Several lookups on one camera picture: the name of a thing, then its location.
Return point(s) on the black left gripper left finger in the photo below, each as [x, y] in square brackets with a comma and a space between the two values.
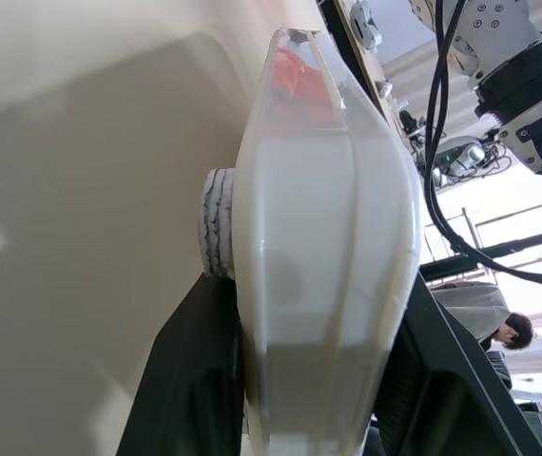
[180, 380]

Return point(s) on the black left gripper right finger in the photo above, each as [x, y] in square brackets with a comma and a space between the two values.
[447, 394]

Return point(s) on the white plastic bottle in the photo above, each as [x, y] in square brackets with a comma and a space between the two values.
[309, 214]

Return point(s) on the person in grey jacket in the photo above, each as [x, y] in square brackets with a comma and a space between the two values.
[485, 309]

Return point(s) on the black metal railing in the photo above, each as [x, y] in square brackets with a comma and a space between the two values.
[499, 252]

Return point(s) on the silver machine with green light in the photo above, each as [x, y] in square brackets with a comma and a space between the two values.
[458, 157]

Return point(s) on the wooden board with black edge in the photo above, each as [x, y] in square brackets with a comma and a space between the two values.
[363, 71]

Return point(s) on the grey white device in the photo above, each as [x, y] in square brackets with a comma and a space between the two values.
[365, 21]

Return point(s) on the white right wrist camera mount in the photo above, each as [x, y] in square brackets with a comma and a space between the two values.
[535, 138]

